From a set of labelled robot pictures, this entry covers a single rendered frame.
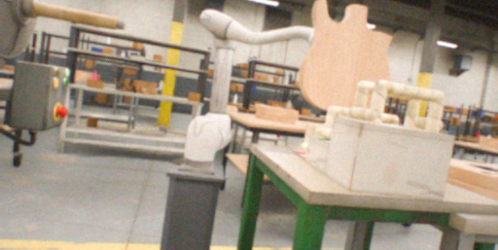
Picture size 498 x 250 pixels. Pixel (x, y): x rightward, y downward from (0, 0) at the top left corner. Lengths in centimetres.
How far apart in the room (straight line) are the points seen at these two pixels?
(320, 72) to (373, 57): 22
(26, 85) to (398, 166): 106
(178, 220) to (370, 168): 105
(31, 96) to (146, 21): 1106
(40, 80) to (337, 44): 97
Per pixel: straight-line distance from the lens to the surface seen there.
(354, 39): 119
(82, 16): 85
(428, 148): 89
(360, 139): 78
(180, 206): 158
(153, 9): 1215
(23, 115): 111
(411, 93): 86
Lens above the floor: 113
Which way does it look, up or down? 3 degrees down
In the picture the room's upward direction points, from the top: 9 degrees clockwise
